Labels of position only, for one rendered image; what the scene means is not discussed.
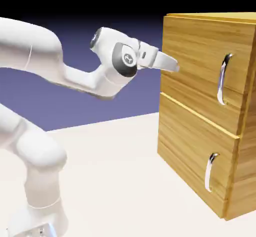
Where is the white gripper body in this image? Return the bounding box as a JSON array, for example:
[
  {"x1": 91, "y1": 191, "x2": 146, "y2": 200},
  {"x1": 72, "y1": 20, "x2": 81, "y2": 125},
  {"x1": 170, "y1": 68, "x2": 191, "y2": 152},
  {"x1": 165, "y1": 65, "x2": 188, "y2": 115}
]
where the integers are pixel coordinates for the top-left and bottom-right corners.
[{"x1": 153, "y1": 50, "x2": 180, "y2": 73}]

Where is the large wooden cabinet door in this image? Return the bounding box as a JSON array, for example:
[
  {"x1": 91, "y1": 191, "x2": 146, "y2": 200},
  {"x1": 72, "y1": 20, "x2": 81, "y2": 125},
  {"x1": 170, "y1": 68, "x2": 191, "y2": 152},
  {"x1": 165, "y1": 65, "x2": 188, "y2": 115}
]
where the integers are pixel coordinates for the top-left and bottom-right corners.
[{"x1": 160, "y1": 16, "x2": 256, "y2": 136}]

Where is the small wooden cabinet door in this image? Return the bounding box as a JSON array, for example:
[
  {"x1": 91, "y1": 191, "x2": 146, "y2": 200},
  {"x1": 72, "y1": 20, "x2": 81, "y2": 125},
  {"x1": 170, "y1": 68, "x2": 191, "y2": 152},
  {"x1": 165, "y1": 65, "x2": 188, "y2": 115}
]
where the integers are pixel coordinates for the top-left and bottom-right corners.
[{"x1": 157, "y1": 92, "x2": 241, "y2": 219}]

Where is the light wooden cabinet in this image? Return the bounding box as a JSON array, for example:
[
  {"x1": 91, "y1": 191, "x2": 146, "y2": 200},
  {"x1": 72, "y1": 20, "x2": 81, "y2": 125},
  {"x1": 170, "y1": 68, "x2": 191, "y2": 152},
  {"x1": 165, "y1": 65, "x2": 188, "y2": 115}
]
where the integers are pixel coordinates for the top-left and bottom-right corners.
[{"x1": 157, "y1": 12, "x2": 256, "y2": 221}]

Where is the long curved silver handle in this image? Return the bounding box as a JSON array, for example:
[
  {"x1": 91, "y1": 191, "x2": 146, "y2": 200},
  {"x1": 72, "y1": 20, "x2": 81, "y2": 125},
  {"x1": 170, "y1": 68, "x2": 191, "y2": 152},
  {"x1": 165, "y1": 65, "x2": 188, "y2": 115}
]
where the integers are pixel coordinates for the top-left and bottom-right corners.
[{"x1": 216, "y1": 52, "x2": 234, "y2": 106}]

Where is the short curved silver handle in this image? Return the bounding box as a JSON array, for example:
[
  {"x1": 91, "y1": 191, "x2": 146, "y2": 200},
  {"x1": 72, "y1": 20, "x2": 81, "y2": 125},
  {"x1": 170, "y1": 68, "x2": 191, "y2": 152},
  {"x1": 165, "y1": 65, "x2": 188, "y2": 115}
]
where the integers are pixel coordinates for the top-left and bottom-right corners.
[{"x1": 204, "y1": 152, "x2": 220, "y2": 193}]

